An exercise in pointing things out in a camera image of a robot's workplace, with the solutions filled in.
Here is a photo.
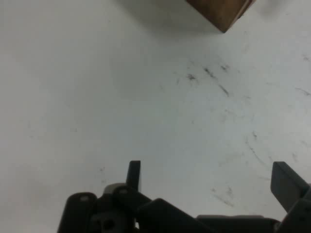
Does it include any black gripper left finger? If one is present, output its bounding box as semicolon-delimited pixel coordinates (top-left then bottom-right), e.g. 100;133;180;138
57;160;153;233

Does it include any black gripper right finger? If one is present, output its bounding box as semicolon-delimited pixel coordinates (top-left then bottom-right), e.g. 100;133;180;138
270;161;311;233

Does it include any wooden drawer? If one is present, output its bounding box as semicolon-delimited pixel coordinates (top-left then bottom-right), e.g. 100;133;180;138
186;0;257;33

